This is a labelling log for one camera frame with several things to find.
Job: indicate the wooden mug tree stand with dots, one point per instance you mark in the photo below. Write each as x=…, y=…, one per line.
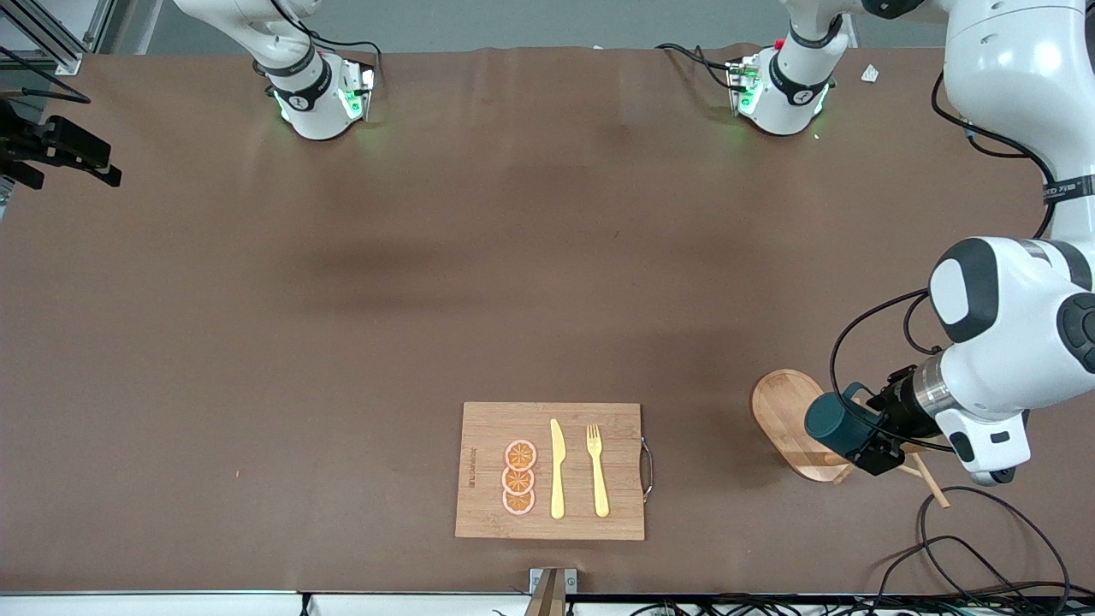
x=787, y=419

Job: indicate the yellow plastic knife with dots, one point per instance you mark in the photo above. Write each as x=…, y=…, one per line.
x=558, y=470

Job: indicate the metal table edge bracket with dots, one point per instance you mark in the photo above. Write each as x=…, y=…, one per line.
x=537, y=582

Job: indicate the teal cup yellow inside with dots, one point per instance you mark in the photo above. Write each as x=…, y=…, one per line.
x=831, y=425

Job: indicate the white paper scrap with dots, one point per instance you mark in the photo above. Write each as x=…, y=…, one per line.
x=870, y=74

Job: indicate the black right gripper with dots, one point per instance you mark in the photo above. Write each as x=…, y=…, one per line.
x=67, y=142

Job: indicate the yellow plastic fork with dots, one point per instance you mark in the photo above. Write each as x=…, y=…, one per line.
x=599, y=488

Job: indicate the aluminium frame profile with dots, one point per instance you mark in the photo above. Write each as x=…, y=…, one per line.
x=60, y=51

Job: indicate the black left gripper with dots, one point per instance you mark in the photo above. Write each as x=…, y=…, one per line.
x=896, y=405

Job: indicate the orange slice toy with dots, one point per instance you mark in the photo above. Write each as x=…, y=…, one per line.
x=517, y=481
x=520, y=454
x=518, y=502

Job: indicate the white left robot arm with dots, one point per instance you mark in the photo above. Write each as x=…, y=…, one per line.
x=1009, y=359

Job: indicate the aluminium table edge rail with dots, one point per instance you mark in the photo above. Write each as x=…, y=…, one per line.
x=171, y=603

